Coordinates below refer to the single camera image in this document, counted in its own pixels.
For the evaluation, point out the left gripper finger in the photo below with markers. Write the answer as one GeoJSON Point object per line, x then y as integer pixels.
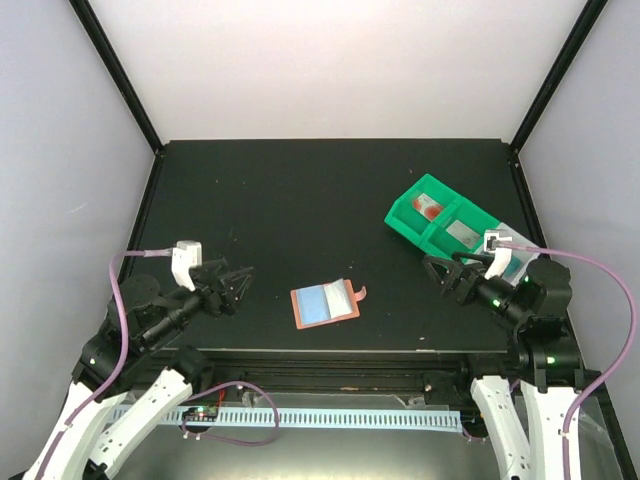
{"type": "Point", "coordinates": [242, 274]}
{"type": "Point", "coordinates": [238, 289]}

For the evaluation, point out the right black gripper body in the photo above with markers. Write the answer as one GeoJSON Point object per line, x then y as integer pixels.
{"type": "Point", "coordinates": [473, 273]}

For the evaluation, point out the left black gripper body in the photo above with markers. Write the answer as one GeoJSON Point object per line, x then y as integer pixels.
{"type": "Point", "coordinates": [215, 305]}

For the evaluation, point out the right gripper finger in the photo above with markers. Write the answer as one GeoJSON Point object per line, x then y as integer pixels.
{"type": "Point", "coordinates": [466, 258]}
{"type": "Point", "coordinates": [438, 270]}

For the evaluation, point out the white floral credit card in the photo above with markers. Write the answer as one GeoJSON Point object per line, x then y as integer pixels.
{"type": "Point", "coordinates": [463, 234]}

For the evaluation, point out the brown leather card holder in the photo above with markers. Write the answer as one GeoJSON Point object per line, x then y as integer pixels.
{"type": "Point", "coordinates": [324, 304]}

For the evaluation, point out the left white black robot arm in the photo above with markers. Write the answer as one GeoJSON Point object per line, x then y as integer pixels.
{"type": "Point", "coordinates": [141, 320]}

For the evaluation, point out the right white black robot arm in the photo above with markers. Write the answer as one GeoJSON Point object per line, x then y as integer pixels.
{"type": "Point", "coordinates": [527, 400]}

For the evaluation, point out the red circle card in bin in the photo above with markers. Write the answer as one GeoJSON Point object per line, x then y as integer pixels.
{"type": "Point", "coordinates": [427, 206]}

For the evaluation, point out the clear plastic bin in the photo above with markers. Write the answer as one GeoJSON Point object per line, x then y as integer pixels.
{"type": "Point", "coordinates": [521, 241]}

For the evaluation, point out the green plastic bin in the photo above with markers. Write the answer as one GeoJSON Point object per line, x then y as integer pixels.
{"type": "Point", "coordinates": [418, 213]}
{"type": "Point", "coordinates": [439, 243]}

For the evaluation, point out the left small circuit board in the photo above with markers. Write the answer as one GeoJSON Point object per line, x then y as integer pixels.
{"type": "Point", "coordinates": [200, 414]}

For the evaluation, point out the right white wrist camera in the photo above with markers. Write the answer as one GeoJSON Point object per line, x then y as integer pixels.
{"type": "Point", "coordinates": [496, 243]}

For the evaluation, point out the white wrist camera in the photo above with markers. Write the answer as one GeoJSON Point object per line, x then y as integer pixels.
{"type": "Point", "coordinates": [496, 243]}
{"type": "Point", "coordinates": [186, 255]}

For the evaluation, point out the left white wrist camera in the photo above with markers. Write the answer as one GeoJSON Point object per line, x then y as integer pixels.
{"type": "Point", "coordinates": [186, 255]}

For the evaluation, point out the light blue slotted cable duct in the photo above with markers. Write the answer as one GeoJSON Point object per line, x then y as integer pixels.
{"type": "Point", "coordinates": [301, 418]}

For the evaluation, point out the right black frame post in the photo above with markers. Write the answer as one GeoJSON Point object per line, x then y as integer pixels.
{"type": "Point", "coordinates": [576, 38]}

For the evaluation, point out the black frame post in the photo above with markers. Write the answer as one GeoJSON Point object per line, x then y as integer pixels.
{"type": "Point", "coordinates": [576, 38]}
{"type": "Point", "coordinates": [91, 24]}

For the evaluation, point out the left black frame post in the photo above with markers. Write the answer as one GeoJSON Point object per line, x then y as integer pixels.
{"type": "Point", "coordinates": [91, 24]}

